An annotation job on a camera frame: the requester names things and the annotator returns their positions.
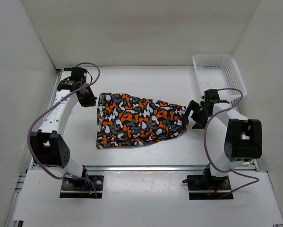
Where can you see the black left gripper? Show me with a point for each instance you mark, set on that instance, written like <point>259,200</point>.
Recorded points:
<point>90,101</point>

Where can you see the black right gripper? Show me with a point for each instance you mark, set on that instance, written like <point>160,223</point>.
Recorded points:
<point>197,125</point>

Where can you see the orange camouflage shorts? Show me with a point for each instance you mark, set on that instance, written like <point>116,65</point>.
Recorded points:
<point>127,121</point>

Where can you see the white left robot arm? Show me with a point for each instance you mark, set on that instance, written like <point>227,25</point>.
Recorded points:
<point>47,146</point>

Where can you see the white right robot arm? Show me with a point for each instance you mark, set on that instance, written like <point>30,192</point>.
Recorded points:
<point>243,139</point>

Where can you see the white perforated plastic basket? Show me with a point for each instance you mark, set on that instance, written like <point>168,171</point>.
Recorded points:
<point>219,71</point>

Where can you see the left aluminium frame rail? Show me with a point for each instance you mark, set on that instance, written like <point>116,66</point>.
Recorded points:
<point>41,118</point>

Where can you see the aluminium frame rail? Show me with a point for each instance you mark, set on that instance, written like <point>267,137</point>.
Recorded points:
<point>252,165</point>
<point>41,118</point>

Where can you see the front aluminium rail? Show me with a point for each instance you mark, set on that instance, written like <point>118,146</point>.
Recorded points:
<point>147,168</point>

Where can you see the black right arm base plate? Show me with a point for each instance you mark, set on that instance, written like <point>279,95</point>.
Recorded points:
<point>203,187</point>

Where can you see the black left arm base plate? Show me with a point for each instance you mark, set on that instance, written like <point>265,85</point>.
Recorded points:
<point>75,188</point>

